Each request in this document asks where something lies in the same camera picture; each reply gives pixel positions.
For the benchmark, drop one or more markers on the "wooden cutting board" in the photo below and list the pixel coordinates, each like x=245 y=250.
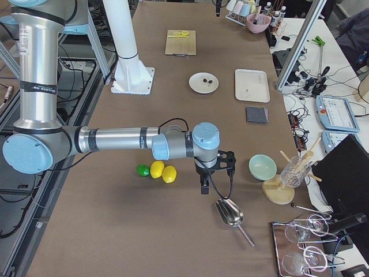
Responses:
x=181 y=46

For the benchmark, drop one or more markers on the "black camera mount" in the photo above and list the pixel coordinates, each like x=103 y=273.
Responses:
x=225 y=161

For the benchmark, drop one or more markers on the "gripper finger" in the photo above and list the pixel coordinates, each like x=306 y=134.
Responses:
x=204 y=182
x=218 y=6

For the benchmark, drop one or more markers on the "upper blue teach pendant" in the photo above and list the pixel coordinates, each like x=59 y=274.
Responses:
x=336 y=114

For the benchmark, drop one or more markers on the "dark red cherry pair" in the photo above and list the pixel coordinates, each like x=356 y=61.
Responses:
x=206 y=81

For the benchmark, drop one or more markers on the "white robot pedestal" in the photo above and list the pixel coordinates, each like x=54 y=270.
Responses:
x=131 y=75

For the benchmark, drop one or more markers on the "green lime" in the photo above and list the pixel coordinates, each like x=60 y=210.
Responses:
x=143 y=170

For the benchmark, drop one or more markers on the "lower blue teach pendant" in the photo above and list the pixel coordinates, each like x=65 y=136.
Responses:
x=330 y=139

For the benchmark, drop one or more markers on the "steel glass rack tray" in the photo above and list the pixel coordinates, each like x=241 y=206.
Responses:
x=298 y=246

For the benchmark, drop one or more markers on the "white cup rack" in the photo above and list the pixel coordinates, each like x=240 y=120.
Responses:
x=239 y=10

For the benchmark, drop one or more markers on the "whole lemon front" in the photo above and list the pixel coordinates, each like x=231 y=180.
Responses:
x=169 y=174

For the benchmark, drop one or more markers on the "upper wine glass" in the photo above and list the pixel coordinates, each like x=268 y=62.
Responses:
x=300 y=230

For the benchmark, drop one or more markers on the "wine glass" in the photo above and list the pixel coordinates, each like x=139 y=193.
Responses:
x=300 y=230
x=309 y=262

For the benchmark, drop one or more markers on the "black monitor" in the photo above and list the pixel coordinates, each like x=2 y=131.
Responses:
x=344 y=174

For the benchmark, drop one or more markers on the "cream round plate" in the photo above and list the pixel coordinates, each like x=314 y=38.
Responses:
x=197 y=85

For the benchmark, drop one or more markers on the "cream rabbit tray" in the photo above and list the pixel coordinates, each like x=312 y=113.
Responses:
x=251 y=86

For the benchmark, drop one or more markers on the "whole lemon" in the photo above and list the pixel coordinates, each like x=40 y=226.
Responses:
x=169 y=174
x=156 y=169

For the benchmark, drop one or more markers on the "whole lemon rear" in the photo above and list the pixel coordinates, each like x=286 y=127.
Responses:
x=156 y=169

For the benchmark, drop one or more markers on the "grey folded cloth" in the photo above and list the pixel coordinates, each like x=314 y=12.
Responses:
x=258 y=115

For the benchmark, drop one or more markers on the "yellow plastic knife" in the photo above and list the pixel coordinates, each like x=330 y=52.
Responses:
x=178 y=36

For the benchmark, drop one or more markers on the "mint green bowl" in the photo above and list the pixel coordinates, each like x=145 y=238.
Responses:
x=262 y=167

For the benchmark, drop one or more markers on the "wooden cup stand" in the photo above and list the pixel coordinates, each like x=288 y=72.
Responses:
x=281 y=194

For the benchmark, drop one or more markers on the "lower wine glass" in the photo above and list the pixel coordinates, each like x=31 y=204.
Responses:
x=309 y=262

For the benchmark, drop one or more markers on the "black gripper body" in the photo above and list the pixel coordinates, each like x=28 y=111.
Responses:
x=202 y=170

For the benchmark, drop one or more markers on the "copper wire bottle rack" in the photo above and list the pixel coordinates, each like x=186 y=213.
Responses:
x=275 y=11

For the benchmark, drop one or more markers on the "long reacher grabber tool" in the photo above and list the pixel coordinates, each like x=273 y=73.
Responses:
x=316 y=85

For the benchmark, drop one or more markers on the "small spoon dark tip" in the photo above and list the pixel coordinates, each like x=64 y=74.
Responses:
x=294 y=205

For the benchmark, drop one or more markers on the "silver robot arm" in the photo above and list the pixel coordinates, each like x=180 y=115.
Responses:
x=47 y=131

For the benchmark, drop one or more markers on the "steel scoop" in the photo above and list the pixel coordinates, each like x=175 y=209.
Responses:
x=232 y=216

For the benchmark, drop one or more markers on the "blue teach pendant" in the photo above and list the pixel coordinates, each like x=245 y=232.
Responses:
x=330 y=139
x=336 y=114

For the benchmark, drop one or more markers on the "pink bowl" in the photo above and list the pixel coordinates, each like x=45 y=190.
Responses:
x=263 y=22

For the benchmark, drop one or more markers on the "clear textured glass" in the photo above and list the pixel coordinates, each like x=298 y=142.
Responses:
x=294 y=172

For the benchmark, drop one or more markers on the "aluminium frame post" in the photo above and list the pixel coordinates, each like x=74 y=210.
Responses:
x=309 y=21

